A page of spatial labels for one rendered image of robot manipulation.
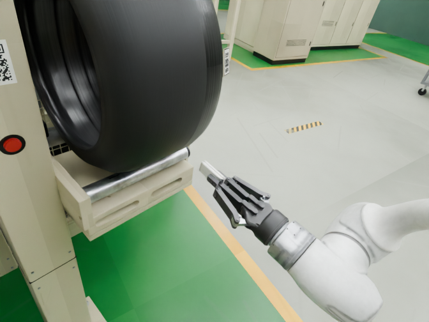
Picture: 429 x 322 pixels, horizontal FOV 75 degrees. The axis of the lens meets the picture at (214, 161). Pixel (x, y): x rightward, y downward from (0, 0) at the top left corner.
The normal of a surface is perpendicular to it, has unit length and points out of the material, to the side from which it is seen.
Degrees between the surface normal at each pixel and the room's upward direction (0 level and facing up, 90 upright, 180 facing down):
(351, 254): 9
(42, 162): 90
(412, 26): 90
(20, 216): 90
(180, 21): 59
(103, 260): 0
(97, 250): 0
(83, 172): 0
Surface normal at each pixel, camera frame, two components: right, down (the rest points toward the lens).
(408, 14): -0.82, 0.24
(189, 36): 0.72, 0.11
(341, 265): 0.18, -0.69
